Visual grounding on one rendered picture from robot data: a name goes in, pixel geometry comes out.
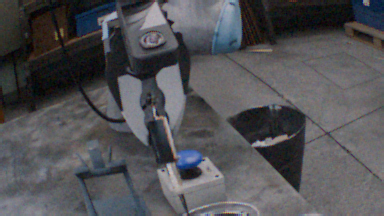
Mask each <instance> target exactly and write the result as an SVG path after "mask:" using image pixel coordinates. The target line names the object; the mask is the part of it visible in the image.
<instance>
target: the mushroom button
mask: <svg viewBox="0 0 384 216"><path fill-rule="evenodd" d="M177 156H180V159H179V161H178V163H177V167H178V169H184V173H185V174H191V173H193V172H194V170H193V168H194V167H197V165H199V164H201V163H202V161H203V158H202V155H201V153H200V152H199V151H193V150H187V151H180V152H177Z"/></svg>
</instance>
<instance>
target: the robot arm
mask: <svg viewBox="0 0 384 216"><path fill-rule="evenodd" d="M158 3H159V2H158V1H157V0H118V1H117V5H116V12H114V13H112V14H110V15H109V16H108V17H106V19H105V20H104V22H103V26H102V27H103V38H102V39H103V41H104V51H105V57H106V64H107V65H106V69H105V75H106V81H107V84H108V88H109V96H108V105H107V116H108V117H110V118H114V119H121V118H125V119H126V121H127V122H124V123H119V124H116V123H110V122H109V124H110V127H111V128H112V129H113V130H115V131H118V132H123V133H134V134H135V135H136V136H137V137H138V138H139V139H140V141H141V142H143V143H145V144H146V145H147V146H150V145H151V138H150V137H151V136H150V131H149V129H148V122H149V121H152V120H153V118H152V115H151V112H150V109H149V107H147V108H146V109H145V110H144V111H143V109H142V107H141V105H142V104H143V103H144V102H145V100H146V97H147V96H146V94H147V93H149V92H153V93H154V95H155V97H156V96H158V101H159V103H158V104H157V109H158V113H159V115H160V116H163V117H166V118H167V121H168V125H169V128H170V131H171V137H172V140H174V139H175V137H176V135H177V132H178V130H179V129H180V126H181V123H182V119H183V116H184V111H185V107H184V106H185V100H186V95H187V91H188V84H189V76H190V69H191V61H190V57H198V56H207V55H213V56H216V55H217V54H219V55H220V54H225V53H234V52H236V50H238V49H239V48H240V47H239V46H240V44H241V41H242V40H241V36H242V31H241V28H242V22H241V12H240V8H239V1H238V0H168V3H163V4H158Z"/></svg>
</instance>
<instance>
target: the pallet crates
mask: <svg viewBox="0 0 384 216"><path fill-rule="evenodd" d="M351 1H352V5H353V9H354V14H355V20H356V21H355V22H353V23H352V22H349V23H345V24H344V27H345V33H346V36H347V37H350V38H352V39H354V40H356V41H359V42H362V43H364V44H367V45H369V46H371V47H374V48H376V49H378V50H380V51H383V52H384V0H351ZM357 31H361V33H363V34H366V35H369V36H372V37H373V38H374V39H373V41H374V43H373V42H371V41H368V40H366V39H364V38H361V37H359V36H358V34H357Z"/></svg>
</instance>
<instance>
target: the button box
mask: <svg viewBox="0 0 384 216"><path fill-rule="evenodd" d="M193 170H194V172H193V173H191V174H185V173H184V169H178V171H179V176H180V178H181V181H182V184H183V185H182V186H183V190H184V197H185V201H186V204H187V206H188V210H189V211H190V210H193V209H195V208H198V207H200V206H205V205H209V204H212V203H218V202H227V196H226V192H225V190H226V187H225V183H224V179H225V178H224V176H223V175H221V174H220V173H221V172H220V171H218V170H217V168H216V167H215V166H214V165H213V163H211V162H210V161H209V159H208V158H203V161H202V163H201V164H199V165H197V167H194V168H193ZM157 173H158V177H159V179H160V182H161V184H162V188H163V191H164V194H165V197H166V198H167V200H168V202H169V203H170V205H171V206H172V207H173V209H175V212H176V213H177V215H182V214H185V210H184V206H183V204H182V202H181V200H180V198H179V196H178V195H177V194H176V190H175V187H173V185H172V182H171V179H170V176H168V172H167V170H166V168H164V169H162V170H157Z"/></svg>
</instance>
